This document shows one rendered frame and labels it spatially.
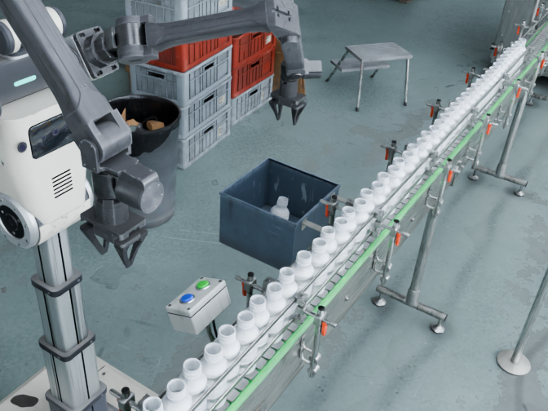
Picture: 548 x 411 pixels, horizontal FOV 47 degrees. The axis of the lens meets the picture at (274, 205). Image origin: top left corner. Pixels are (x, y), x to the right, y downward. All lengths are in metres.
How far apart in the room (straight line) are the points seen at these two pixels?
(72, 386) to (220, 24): 1.21
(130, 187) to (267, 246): 1.19
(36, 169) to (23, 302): 1.75
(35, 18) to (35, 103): 0.52
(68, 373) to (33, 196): 0.68
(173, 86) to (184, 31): 2.36
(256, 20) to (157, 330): 1.85
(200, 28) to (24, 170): 0.53
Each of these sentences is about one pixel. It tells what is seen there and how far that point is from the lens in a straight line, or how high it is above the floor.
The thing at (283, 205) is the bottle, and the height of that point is 0.89.
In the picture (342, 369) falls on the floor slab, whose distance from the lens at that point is 2.91.
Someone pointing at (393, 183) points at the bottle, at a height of 1.13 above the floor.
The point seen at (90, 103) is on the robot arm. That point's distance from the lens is 1.06.
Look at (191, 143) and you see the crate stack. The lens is 4.13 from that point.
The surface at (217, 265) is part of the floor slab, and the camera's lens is 3.36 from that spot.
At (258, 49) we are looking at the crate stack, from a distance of 4.75.
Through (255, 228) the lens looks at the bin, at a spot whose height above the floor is 0.86.
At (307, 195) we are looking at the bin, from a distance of 2.39.
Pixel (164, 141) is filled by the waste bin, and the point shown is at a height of 0.55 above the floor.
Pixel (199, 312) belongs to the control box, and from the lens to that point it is 1.52.
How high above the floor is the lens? 2.16
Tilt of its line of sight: 34 degrees down
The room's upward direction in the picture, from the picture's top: 4 degrees clockwise
